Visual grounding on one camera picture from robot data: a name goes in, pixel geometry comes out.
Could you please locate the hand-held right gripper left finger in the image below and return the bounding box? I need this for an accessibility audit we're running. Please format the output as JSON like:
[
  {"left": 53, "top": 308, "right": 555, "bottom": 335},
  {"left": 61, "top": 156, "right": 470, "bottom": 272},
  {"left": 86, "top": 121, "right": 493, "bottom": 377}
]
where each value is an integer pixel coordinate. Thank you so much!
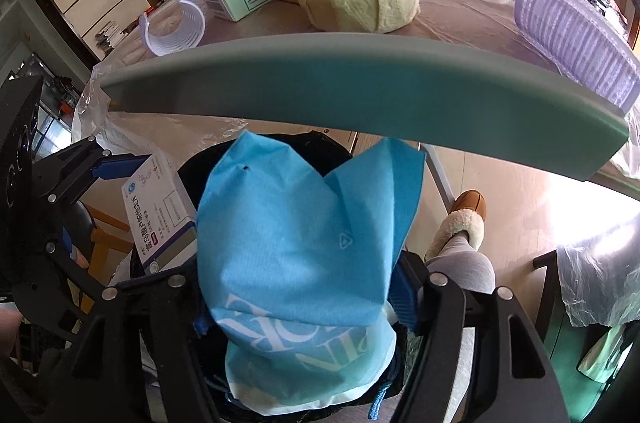
[{"left": 60, "top": 263, "right": 227, "bottom": 423}]

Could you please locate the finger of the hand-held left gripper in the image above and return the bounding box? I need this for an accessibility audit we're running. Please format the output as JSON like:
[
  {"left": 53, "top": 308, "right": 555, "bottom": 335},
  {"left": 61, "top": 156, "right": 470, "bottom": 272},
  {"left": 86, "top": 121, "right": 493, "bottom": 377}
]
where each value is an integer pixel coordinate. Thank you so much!
[
  {"left": 31, "top": 136, "right": 152, "bottom": 204},
  {"left": 44, "top": 227, "right": 197, "bottom": 305}
]

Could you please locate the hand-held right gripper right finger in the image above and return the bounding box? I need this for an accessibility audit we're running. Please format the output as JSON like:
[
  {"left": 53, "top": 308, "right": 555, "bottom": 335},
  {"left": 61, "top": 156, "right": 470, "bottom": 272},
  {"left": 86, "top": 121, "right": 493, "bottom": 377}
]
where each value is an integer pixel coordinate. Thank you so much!
[{"left": 390, "top": 252, "right": 571, "bottom": 423}]

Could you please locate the white and blue medicine box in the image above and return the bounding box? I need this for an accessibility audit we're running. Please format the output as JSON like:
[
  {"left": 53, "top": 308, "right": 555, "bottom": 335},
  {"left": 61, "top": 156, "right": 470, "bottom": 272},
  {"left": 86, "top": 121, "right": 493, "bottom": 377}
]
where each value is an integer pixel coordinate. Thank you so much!
[{"left": 121, "top": 154, "right": 198, "bottom": 276}]

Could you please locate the blue nonwoven bag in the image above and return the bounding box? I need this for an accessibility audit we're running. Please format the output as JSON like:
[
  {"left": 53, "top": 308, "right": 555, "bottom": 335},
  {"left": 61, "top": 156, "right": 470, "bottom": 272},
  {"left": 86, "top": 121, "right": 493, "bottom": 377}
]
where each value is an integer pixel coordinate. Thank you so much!
[{"left": 196, "top": 130, "right": 427, "bottom": 419}]

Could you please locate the purple hair roller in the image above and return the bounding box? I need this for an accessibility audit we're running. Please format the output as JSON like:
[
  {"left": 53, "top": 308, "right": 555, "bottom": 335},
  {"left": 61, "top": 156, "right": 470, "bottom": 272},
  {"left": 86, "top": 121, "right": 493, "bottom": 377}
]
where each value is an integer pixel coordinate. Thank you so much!
[{"left": 514, "top": 0, "right": 640, "bottom": 110}]

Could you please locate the light wooden chair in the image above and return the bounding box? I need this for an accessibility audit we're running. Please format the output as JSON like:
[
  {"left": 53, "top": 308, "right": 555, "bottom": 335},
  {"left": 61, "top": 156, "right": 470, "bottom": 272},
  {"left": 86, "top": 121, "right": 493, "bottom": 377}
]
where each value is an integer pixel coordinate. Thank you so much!
[{"left": 82, "top": 202, "right": 137, "bottom": 276}]

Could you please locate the person's grey trouser leg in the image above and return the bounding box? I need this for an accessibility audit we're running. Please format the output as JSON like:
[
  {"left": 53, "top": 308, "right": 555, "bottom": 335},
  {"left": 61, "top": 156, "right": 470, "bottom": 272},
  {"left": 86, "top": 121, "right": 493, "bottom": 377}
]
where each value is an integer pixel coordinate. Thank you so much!
[{"left": 425, "top": 234, "right": 497, "bottom": 300}]

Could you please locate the brown fleece slipper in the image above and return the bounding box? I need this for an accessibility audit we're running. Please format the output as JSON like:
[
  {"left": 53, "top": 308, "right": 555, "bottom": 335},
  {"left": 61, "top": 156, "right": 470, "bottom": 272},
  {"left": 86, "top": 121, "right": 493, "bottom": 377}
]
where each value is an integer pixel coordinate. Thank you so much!
[{"left": 430, "top": 189, "right": 487, "bottom": 254}]

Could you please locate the dark wooden chair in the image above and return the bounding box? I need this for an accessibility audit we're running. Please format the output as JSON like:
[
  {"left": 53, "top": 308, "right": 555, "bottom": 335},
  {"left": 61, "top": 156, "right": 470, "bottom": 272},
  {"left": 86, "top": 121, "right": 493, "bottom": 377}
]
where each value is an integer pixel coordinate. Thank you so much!
[{"left": 532, "top": 248, "right": 640, "bottom": 409}]

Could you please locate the clear plastic cup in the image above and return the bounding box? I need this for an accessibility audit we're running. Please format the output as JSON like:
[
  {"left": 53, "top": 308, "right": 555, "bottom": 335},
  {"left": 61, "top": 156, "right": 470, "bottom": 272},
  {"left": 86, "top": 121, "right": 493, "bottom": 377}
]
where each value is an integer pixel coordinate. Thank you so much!
[{"left": 139, "top": 0, "right": 207, "bottom": 56}]

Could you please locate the grey table edge guard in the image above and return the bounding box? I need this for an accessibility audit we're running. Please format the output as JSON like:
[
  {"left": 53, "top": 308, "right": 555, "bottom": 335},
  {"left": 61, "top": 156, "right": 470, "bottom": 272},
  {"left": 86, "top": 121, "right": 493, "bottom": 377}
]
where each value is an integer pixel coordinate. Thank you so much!
[{"left": 100, "top": 32, "right": 631, "bottom": 184}]

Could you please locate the clear plastic table cover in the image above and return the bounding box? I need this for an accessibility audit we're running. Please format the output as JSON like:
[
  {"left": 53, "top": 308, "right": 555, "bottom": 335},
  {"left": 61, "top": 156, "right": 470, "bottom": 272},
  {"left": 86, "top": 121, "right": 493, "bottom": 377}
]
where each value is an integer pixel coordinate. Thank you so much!
[{"left": 72, "top": 0, "right": 640, "bottom": 198}]

